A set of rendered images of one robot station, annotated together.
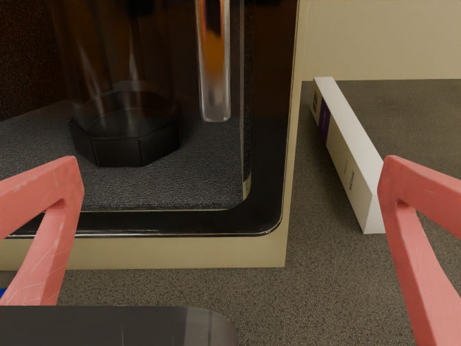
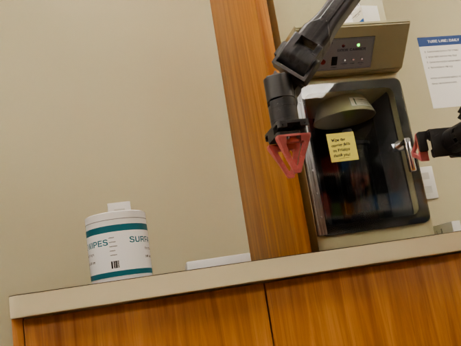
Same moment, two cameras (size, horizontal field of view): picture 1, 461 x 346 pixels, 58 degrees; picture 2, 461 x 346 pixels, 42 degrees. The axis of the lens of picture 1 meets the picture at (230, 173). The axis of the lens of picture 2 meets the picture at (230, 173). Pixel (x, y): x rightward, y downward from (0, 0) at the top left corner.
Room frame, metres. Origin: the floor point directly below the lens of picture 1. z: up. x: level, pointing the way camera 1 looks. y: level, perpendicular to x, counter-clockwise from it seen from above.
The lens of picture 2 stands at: (-1.17, 0.79, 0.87)
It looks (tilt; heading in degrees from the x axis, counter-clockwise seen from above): 12 degrees up; 347
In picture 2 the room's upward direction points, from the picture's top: 9 degrees counter-clockwise
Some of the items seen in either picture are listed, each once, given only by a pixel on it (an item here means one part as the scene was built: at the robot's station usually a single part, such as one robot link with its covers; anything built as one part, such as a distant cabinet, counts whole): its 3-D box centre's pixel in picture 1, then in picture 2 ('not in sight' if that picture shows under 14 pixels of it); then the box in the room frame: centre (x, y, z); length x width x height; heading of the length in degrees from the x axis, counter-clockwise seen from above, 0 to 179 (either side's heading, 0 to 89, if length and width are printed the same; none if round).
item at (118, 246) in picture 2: not in sight; (119, 249); (0.14, 0.76, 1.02); 0.13 x 0.13 x 0.15
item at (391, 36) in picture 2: not in sight; (348, 49); (0.19, 0.11, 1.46); 0.32 x 0.12 x 0.10; 90
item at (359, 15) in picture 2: not in sight; (366, 20); (0.19, 0.05, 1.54); 0.05 x 0.05 x 0.06; 7
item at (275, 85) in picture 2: not in sight; (279, 90); (-0.07, 0.41, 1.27); 0.07 x 0.06 x 0.07; 157
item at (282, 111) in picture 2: not in sight; (284, 118); (-0.08, 0.41, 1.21); 0.10 x 0.07 x 0.07; 0
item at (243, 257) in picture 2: not in sight; (217, 266); (0.35, 0.51, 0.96); 0.16 x 0.12 x 0.04; 85
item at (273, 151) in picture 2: not in sight; (289, 154); (-0.07, 0.41, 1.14); 0.07 x 0.07 x 0.09; 0
